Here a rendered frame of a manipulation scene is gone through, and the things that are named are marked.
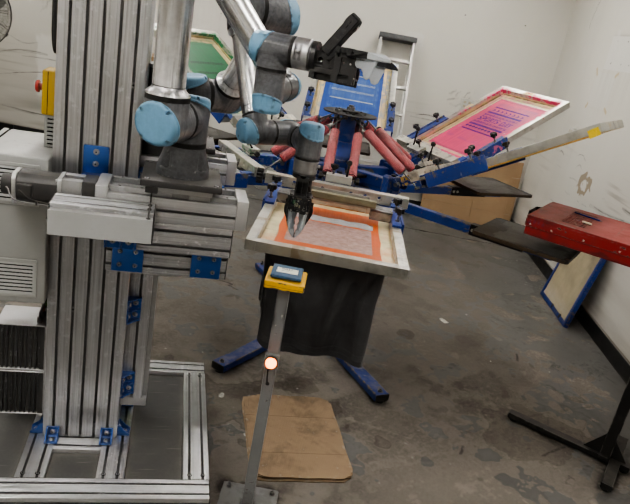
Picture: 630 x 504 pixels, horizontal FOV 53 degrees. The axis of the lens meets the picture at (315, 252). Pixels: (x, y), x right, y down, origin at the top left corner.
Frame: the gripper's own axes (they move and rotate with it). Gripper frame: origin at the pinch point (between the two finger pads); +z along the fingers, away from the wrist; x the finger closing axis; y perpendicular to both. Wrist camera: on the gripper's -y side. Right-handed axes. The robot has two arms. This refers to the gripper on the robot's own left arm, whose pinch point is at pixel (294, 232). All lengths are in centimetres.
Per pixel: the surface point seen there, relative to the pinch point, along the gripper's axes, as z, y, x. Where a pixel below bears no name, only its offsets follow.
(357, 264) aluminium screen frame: 12.8, -17.1, 22.9
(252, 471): 92, 2, 0
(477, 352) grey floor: 110, -167, 119
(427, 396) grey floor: 110, -103, 80
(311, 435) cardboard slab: 108, -48, 21
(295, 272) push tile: 13.2, 0.2, 2.6
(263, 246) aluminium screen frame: 12.7, -17.1, -10.5
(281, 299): 22.6, 2.1, -0.3
